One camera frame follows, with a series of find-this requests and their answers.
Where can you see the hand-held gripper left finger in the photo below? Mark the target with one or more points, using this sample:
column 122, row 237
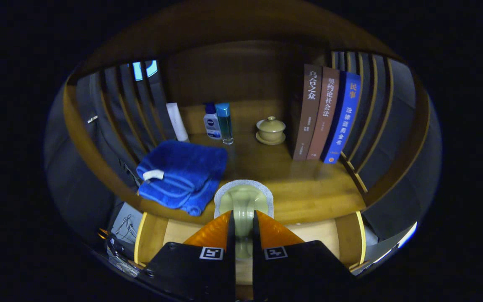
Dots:
column 231, row 251

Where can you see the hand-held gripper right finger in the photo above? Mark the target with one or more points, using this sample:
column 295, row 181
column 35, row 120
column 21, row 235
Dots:
column 257, row 251

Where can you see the wooden drawer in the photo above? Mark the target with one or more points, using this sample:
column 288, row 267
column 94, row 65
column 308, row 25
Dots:
column 346, row 239

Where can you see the wooden countertop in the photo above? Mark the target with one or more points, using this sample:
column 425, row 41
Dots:
column 300, row 184

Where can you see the wooden cabinet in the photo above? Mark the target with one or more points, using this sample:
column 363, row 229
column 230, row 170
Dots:
column 233, row 71

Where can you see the blue towel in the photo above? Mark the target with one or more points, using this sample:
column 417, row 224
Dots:
column 187, row 167

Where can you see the beige lidded teacup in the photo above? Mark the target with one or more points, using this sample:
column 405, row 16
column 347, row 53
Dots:
column 271, row 131

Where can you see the white lotion bottle blue cap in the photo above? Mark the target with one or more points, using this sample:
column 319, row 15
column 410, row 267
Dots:
column 212, row 126

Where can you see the teal bottle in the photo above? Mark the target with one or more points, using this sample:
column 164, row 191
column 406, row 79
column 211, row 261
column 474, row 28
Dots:
column 224, row 121

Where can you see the white tube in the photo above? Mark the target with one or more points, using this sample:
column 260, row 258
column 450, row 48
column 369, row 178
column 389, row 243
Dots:
column 176, row 121

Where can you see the dark brown book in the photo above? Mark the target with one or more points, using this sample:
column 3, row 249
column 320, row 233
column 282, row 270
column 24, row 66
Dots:
column 307, row 113

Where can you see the reddish brown book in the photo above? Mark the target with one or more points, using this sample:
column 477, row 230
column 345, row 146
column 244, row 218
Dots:
column 324, row 113

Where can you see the blue book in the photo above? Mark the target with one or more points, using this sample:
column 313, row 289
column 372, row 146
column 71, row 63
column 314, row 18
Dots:
column 344, row 117

